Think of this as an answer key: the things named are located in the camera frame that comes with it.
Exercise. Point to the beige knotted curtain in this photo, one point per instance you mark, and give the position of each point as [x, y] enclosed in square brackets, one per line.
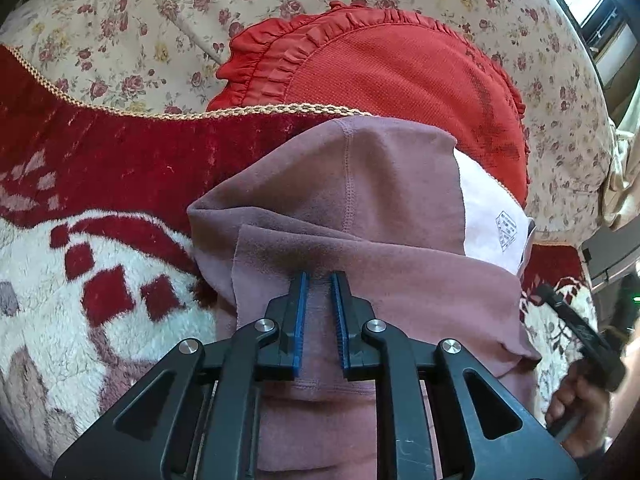
[620, 185]

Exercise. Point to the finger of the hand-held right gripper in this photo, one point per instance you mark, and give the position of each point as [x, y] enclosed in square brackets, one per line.
[595, 350]

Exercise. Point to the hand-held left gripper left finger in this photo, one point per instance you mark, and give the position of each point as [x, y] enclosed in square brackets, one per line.
[300, 330]

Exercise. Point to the grey cabinet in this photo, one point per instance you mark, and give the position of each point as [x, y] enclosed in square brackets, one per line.
[610, 255]

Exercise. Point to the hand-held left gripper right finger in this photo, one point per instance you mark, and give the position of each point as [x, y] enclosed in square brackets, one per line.
[340, 330]

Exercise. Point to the red ruffled pillow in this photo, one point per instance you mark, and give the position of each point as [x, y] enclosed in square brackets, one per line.
[390, 75]

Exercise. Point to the red and white plush blanket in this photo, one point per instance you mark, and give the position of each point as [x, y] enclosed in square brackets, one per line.
[100, 160]

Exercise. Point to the person's right hand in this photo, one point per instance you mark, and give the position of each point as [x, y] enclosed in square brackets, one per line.
[592, 410]

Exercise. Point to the pink long-sleeved shirt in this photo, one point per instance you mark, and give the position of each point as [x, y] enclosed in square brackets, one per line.
[390, 200]

